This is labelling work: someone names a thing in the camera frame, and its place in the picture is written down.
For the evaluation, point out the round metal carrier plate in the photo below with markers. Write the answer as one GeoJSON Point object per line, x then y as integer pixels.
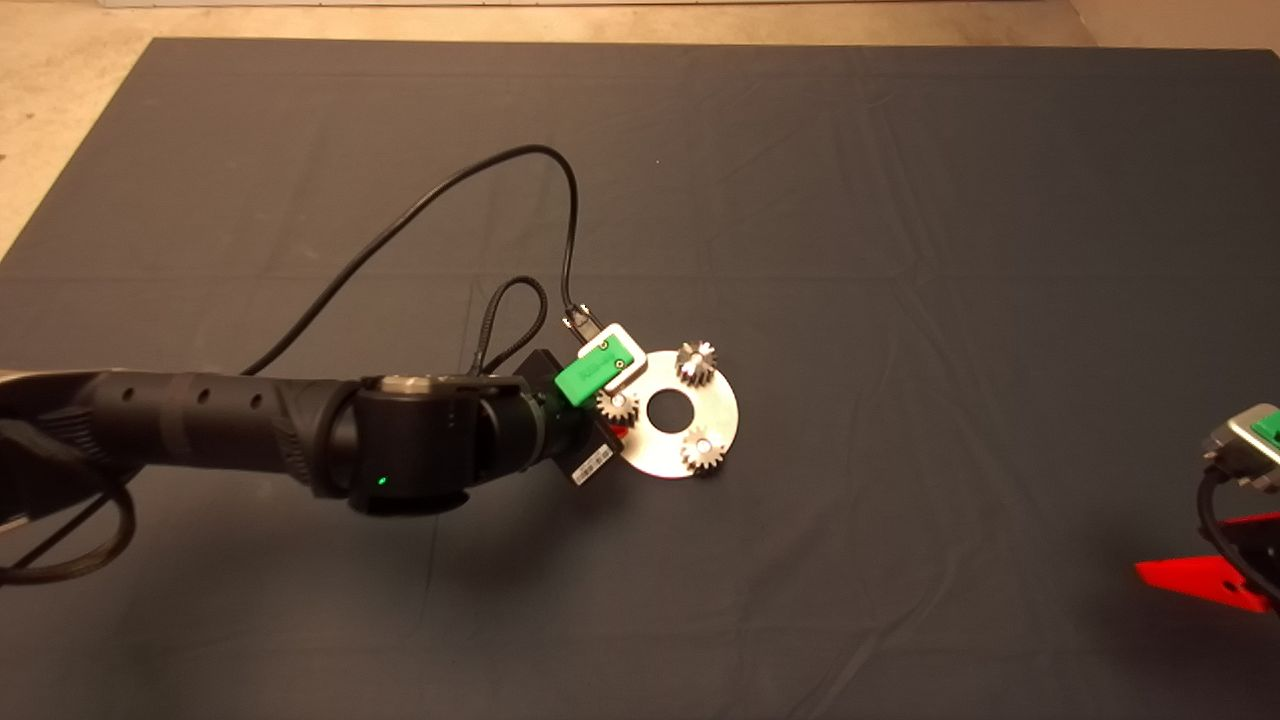
{"type": "Point", "coordinates": [665, 455]}

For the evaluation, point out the small steel planetary gear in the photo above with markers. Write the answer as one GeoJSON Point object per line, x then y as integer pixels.
{"type": "Point", "coordinates": [690, 372]}
{"type": "Point", "coordinates": [697, 460]}
{"type": "Point", "coordinates": [612, 412]}

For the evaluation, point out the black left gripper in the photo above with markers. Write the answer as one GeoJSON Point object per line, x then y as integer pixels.
{"type": "Point", "coordinates": [575, 445]}

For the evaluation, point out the small silver camera box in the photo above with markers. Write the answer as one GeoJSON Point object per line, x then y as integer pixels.
{"type": "Point", "coordinates": [1235, 448]}
{"type": "Point", "coordinates": [625, 340]}

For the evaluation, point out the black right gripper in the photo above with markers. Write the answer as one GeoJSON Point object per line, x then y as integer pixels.
{"type": "Point", "coordinates": [1258, 555]}

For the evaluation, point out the bright green camera mount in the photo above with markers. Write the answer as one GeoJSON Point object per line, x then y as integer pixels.
{"type": "Point", "coordinates": [590, 372]}
{"type": "Point", "coordinates": [1268, 425]}

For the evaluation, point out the dark grey table cloth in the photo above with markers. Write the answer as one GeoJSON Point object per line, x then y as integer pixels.
{"type": "Point", "coordinates": [800, 150]}

